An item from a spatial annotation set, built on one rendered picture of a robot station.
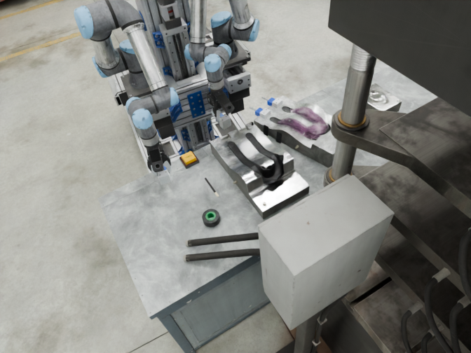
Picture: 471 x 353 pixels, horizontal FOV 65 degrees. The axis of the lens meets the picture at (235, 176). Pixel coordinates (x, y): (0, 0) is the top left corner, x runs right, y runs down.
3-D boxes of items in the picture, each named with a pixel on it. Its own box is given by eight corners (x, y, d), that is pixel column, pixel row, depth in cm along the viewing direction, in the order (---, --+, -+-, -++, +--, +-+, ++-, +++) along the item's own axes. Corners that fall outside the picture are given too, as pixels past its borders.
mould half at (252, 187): (212, 153, 200) (208, 135, 190) (253, 133, 207) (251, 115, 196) (263, 219, 171) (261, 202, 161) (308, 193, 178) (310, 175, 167)
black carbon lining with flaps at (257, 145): (226, 146, 193) (223, 133, 185) (251, 133, 197) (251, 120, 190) (262, 190, 173) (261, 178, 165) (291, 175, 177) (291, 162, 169)
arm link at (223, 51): (210, 40, 180) (201, 53, 174) (232, 43, 177) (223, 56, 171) (212, 54, 186) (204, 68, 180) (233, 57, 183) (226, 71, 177)
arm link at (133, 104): (151, 104, 166) (160, 118, 160) (127, 113, 164) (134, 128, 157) (146, 90, 160) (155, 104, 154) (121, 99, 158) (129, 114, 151)
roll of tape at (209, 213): (202, 227, 172) (200, 223, 169) (204, 212, 177) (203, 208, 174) (219, 227, 171) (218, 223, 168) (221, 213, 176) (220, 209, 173)
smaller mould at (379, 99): (353, 102, 215) (355, 92, 209) (373, 92, 218) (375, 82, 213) (378, 122, 203) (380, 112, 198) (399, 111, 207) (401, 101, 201)
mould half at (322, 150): (254, 127, 210) (253, 112, 201) (282, 102, 220) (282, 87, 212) (330, 169, 186) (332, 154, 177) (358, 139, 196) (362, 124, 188)
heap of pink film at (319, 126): (274, 125, 201) (273, 113, 195) (294, 107, 208) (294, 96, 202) (314, 146, 189) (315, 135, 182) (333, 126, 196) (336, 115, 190)
